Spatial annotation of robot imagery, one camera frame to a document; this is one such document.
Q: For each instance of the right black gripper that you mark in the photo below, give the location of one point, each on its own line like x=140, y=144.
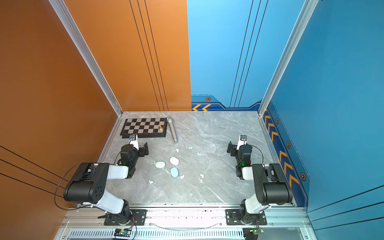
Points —
x=232, y=148

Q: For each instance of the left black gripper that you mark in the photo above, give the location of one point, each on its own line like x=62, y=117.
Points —
x=142, y=150

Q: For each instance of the white charging case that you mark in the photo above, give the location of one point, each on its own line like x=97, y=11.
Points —
x=174, y=161

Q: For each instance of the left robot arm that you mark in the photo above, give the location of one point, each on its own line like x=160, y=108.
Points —
x=88, y=186

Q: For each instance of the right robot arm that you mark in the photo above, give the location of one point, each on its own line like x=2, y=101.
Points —
x=270, y=183

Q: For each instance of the green charging case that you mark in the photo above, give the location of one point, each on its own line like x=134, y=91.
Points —
x=160, y=164

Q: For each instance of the blue charging case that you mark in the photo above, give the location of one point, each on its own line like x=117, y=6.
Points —
x=174, y=172

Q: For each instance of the black white chessboard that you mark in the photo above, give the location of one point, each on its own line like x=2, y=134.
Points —
x=144, y=128

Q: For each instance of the silver microphone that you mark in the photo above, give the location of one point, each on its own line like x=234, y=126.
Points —
x=172, y=129

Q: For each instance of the left circuit board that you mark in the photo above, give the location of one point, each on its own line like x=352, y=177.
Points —
x=123, y=234

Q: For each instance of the circuit board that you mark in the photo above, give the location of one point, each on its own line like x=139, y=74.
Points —
x=123, y=234
x=252, y=233

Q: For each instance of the right circuit board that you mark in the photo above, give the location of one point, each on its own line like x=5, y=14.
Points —
x=252, y=233

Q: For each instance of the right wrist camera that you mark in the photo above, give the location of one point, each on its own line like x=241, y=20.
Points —
x=241, y=140

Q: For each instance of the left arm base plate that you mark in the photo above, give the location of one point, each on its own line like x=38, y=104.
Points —
x=135, y=218

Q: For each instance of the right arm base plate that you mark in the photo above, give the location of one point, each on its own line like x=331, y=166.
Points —
x=234, y=218

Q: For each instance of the aluminium front rail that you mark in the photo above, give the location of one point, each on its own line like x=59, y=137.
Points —
x=190, y=216

